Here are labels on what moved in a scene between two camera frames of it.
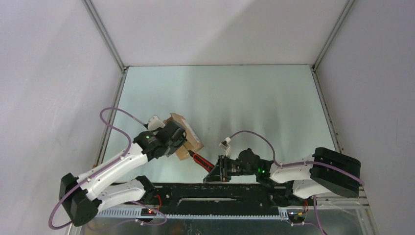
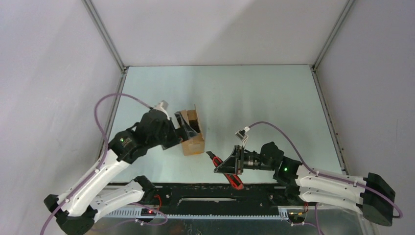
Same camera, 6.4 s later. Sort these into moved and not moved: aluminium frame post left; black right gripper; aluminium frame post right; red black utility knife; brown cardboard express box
Moved: red black utility knife; brown cardboard express box; black right gripper
Not moved: aluminium frame post left; aluminium frame post right
